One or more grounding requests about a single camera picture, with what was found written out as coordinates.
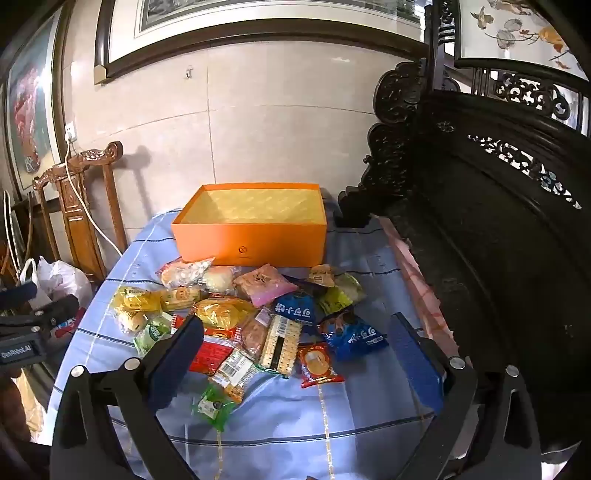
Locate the small green snack packet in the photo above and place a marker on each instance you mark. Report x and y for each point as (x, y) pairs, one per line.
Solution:
(214, 407)

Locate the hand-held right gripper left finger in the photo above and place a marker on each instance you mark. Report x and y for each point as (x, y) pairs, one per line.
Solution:
(178, 364)

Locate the white wall outlet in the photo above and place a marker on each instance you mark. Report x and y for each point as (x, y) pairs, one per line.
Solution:
(70, 131)

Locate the white plastic bag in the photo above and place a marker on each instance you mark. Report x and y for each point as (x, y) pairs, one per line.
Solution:
(60, 279)

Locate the yellow-green snack packet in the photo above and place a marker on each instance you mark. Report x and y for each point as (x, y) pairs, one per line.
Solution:
(334, 301)

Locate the tan snack packet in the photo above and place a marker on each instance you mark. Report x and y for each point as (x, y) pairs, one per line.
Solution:
(321, 276)

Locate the pink snack packet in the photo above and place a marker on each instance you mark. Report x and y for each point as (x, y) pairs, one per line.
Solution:
(264, 282)

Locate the carved light wooden chair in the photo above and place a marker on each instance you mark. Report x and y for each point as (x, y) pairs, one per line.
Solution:
(76, 203)

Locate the blue checked tablecloth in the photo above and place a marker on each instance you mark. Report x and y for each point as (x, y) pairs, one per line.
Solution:
(277, 424)

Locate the red framed picture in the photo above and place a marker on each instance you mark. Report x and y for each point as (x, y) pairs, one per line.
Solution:
(30, 106)

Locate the clear cracker packet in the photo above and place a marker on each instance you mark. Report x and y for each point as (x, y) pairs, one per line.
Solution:
(280, 345)

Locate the red snack packet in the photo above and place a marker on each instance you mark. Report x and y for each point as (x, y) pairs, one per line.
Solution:
(210, 355)

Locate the red-orange cake packet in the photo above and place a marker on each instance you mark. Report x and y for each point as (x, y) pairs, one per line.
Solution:
(318, 367)

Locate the floral painted panel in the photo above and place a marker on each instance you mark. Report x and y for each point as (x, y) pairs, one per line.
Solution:
(517, 32)

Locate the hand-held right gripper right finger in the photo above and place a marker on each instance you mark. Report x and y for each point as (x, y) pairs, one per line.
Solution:
(415, 364)

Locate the large framed picture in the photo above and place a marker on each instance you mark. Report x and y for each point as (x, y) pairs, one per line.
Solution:
(258, 27)

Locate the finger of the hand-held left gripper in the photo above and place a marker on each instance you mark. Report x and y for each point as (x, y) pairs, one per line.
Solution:
(18, 295)
(55, 311)

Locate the small bread packet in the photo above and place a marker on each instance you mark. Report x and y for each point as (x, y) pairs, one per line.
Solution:
(130, 321)

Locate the white bun packet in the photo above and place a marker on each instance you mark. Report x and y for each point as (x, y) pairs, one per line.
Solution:
(218, 279)

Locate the orange cardboard box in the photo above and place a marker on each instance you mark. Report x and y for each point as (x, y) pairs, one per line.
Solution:
(249, 230)

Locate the yellow-orange cake packet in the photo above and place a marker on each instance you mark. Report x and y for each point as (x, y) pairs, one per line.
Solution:
(180, 298)

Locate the clear packet with barcode label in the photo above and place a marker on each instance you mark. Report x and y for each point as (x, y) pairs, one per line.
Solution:
(233, 371)

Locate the dark carved wooden furniture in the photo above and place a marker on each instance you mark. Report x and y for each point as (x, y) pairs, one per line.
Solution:
(485, 230)

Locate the large yellow snack packet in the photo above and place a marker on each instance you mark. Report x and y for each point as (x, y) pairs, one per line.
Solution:
(222, 312)

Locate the clear packet of round cakes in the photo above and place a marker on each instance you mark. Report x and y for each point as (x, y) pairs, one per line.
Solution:
(184, 273)

